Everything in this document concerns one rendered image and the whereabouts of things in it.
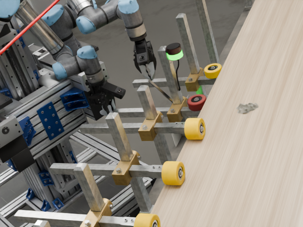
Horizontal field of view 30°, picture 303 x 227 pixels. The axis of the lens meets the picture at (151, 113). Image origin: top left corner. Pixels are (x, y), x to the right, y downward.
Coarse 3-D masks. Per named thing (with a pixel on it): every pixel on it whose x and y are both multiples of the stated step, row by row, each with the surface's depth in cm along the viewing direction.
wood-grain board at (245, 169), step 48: (288, 0) 290; (240, 48) 261; (288, 48) 249; (240, 96) 227; (288, 96) 218; (192, 144) 209; (240, 144) 201; (288, 144) 194; (192, 192) 186; (240, 192) 180; (288, 192) 174
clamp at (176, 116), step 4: (184, 100) 242; (172, 104) 242; (176, 104) 241; (180, 104) 240; (184, 104) 242; (172, 108) 239; (176, 108) 239; (180, 108) 238; (168, 112) 238; (176, 112) 236; (180, 112) 238; (168, 116) 237; (172, 116) 237; (176, 116) 236; (180, 116) 238; (172, 120) 238; (176, 120) 237; (180, 120) 238
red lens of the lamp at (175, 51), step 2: (166, 46) 228; (180, 46) 226; (166, 48) 227; (176, 48) 224; (178, 48) 225; (180, 48) 226; (166, 50) 227; (168, 50) 225; (170, 50) 225; (172, 50) 224; (174, 50) 224; (176, 50) 225; (178, 50) 225; (180, 50) 226; (168, 52) 226; (170, 52) 225; (172, 52) 225; (174, 52) 225; (176, 52) 225; (178, 52) 225; (170, 54) 226; (172, 54) 226
